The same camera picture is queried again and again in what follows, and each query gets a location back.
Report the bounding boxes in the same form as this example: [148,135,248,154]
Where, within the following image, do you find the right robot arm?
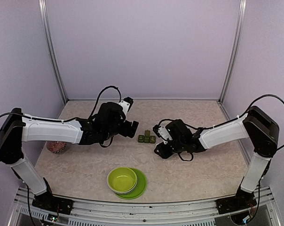
[153,103,284,209]

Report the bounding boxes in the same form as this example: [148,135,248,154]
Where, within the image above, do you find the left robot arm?
[0,100,139,210]

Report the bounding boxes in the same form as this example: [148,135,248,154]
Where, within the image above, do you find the green plate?
[116,168,147,200]

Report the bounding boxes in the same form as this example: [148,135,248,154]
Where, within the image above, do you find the green bowl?
[107,167,138,194]

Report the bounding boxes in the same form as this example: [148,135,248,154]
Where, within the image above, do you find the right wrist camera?
[152,125,169,142]

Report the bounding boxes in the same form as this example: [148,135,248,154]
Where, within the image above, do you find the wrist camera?
[118,97,134,115]
[152,125,169,142]

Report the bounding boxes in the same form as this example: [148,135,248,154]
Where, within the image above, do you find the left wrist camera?
[118,97,134,115]

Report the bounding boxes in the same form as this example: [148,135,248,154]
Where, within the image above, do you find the right camera cable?
[157,118,180,128]

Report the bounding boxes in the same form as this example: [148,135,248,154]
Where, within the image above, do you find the camera cable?
[91,86,123,118]
[157,118,180,128]

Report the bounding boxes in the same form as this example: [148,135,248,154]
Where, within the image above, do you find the left camera cable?
[91,86,123,118]

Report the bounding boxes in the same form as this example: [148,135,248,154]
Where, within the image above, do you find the front aluminium rail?
[5,187,284,226]

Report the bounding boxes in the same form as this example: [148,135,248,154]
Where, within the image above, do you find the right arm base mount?
[215,185,259,214]

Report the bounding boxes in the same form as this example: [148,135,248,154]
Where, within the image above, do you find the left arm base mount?
[32,178,74,215]

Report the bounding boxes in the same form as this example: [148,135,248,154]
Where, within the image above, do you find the left aluminium frame post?
[39,0,69,105]

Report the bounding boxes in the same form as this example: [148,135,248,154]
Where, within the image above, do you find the aluminium frame post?
[39,0,69,105]
[219,0,247,104]

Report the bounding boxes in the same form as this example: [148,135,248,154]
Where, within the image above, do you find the right aluminium frame post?
[219,0,247,104]

